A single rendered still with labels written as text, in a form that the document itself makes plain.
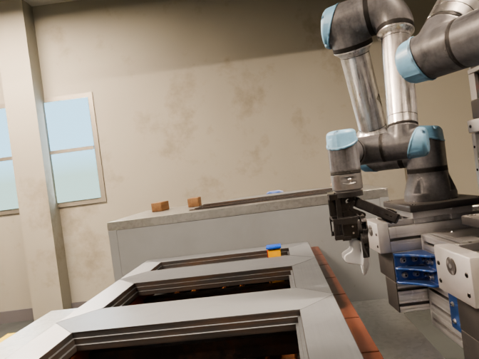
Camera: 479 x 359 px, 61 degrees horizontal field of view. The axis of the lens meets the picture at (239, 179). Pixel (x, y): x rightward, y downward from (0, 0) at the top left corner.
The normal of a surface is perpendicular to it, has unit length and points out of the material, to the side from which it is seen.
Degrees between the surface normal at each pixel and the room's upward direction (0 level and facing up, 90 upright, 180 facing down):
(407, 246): 90
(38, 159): 90
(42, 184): 90
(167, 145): 90
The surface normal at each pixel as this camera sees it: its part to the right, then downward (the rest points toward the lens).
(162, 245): -0.09, 0.02
